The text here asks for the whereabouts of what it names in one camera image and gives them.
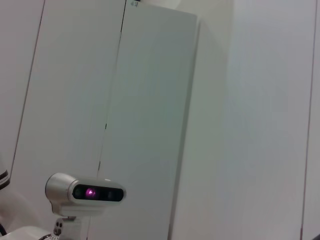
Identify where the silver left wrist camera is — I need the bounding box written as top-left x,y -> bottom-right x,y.
44,172 -> 127,217

